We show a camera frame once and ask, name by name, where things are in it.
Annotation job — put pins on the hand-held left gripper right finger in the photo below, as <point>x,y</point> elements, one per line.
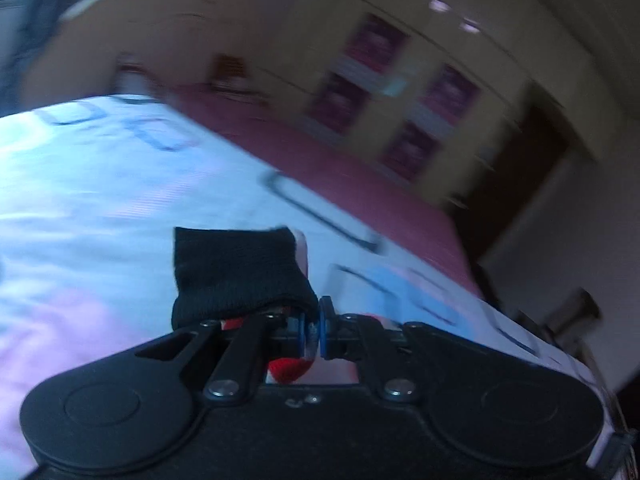
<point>326,329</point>

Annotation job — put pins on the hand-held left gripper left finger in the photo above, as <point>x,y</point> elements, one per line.
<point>302,331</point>

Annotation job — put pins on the striped knit sweater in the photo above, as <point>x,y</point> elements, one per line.
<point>230,270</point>

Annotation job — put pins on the pink bed sheet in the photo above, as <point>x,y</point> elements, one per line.
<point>325,160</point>

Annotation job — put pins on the printed blanket with squares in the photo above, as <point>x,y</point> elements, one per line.
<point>100,210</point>

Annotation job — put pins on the brown wooden door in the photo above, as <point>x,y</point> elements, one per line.
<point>510,175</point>

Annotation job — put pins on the wooden chair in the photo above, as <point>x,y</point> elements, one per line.
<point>575,310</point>

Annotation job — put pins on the patterned pillow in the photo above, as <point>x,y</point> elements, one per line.
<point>131,74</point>
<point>230,71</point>

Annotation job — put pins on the cream wardrobe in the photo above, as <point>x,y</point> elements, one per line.
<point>320,25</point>

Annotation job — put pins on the cream headboard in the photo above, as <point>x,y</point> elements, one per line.
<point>150,25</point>

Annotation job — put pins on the purple wall poster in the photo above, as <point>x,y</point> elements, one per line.
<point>375,42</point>
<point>452,95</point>
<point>340,102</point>
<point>412,152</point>

